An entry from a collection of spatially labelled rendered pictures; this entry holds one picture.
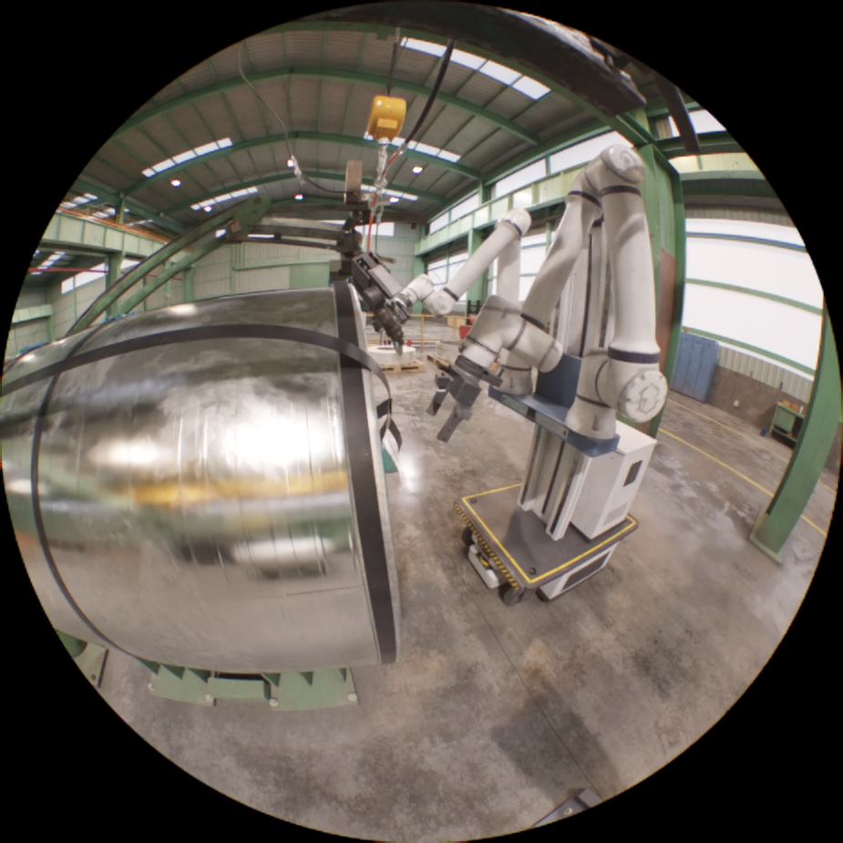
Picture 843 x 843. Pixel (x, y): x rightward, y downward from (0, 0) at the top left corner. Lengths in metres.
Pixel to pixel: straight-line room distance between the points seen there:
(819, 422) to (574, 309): 2.47
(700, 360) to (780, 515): 7.15
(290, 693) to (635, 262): 1.80
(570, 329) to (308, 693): 1.87
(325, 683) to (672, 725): 1.53
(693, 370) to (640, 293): 9.10
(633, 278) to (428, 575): 1.56
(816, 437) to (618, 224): 2.64
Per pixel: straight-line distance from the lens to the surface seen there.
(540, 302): 0.83
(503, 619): 1.55
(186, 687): 1.59
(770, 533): 3.31
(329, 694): 1.35
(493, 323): 0.66
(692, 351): 9.90
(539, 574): 1.34
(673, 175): 4.81
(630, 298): 0.80
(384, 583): 0.44
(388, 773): 1.31
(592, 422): 0.98
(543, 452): 1.47
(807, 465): 3.14
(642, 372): 0.79
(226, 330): 0.42
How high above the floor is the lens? 1.30
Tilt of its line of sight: 22 degrees down
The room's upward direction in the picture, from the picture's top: 3 degrees clockwise
